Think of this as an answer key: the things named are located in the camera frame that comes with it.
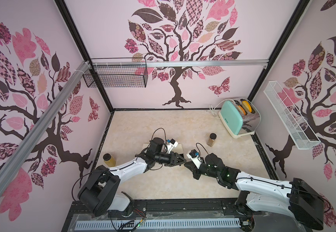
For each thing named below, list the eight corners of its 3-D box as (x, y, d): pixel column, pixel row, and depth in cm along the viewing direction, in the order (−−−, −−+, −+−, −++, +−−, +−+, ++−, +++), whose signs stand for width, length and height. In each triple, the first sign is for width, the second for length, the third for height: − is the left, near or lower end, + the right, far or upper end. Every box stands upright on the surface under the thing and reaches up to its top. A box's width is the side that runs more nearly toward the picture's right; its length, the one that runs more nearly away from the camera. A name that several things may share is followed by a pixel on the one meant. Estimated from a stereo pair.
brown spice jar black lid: (205, 144, 100) (208, 136, 93) (208, 139, 103) (211, 131, 95) (211, 147, 99) (214, 139, 91) (214, 142, 101) (217, 134, 94)
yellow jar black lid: (108, 167, 91) (101, 160, 83) (110, 160, 94) (104, 152, 86) (115, 167, 91) (109, 160, 83) (117, 160, 94) (111, 152, 86)
